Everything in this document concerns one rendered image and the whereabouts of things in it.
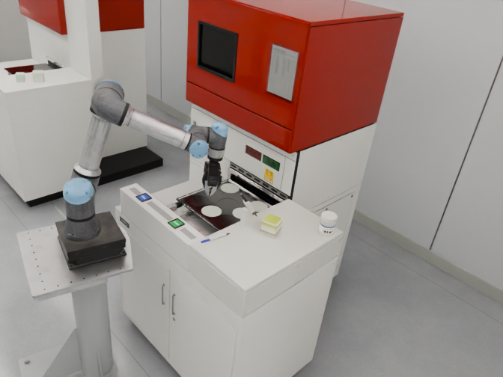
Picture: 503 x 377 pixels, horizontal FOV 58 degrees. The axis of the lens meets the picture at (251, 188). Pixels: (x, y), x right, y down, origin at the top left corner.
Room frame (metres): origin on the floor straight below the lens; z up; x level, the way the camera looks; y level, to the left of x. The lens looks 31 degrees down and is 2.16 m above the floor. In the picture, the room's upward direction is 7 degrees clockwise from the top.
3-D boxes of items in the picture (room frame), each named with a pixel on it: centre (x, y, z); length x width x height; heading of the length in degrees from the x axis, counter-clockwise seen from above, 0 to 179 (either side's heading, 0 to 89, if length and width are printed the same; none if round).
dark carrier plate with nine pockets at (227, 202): (1.94, 0.11, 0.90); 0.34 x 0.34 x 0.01; 47
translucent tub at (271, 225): (1.65, -0.11, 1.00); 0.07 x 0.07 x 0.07; 66
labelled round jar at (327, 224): (1.69, -0.36, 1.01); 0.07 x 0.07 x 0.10
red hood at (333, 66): (2.46, -0.11, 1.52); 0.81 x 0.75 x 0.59; 47
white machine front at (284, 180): (2.23, 0.10, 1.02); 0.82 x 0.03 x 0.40; 47
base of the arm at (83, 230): (1.57, 0.71, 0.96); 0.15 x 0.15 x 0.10
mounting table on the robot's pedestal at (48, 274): (1.56, 0.73, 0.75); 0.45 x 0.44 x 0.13; 124
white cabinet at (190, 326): (1.81, 0.12, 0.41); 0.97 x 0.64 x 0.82; 47
